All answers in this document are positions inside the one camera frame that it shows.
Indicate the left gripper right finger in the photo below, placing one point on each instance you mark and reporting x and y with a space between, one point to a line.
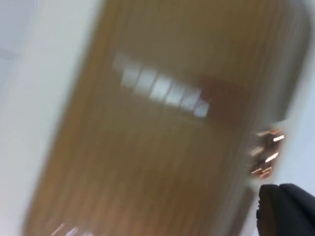
301 214

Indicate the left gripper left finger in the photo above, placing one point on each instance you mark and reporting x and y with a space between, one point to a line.
270 211

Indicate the cream box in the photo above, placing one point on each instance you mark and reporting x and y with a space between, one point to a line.
49 73

